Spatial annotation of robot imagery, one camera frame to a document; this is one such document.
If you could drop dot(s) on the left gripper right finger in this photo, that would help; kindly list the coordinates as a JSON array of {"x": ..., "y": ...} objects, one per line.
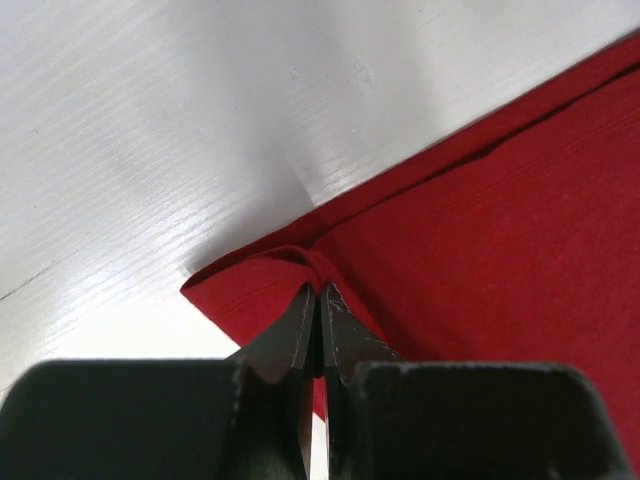
[{"x": 388, "y": 418}]

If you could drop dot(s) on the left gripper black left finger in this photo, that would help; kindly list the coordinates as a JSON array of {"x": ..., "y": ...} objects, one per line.
[{"x": 246, "y": 417}]

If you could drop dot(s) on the dark red t shirt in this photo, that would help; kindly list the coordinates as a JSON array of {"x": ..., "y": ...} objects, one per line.
[{"x": 515, "y": 239}]

